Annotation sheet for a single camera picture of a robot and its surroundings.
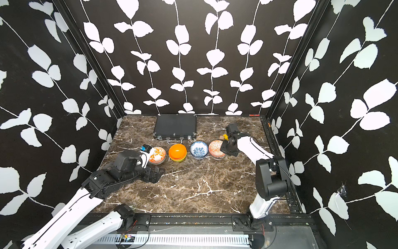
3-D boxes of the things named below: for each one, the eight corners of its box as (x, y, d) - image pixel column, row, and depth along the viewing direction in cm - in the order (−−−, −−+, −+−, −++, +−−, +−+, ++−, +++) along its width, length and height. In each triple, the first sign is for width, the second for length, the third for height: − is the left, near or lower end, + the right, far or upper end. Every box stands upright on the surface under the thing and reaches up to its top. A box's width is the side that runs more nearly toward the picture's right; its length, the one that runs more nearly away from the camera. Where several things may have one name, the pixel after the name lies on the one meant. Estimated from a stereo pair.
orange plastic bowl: (169, 161, 96) (167, 157, 92) (171, 148, 103) (170, 143, 99) (186, 161, 97) (185, 157, 92) (187, 148, 103) (186, 144, 99)
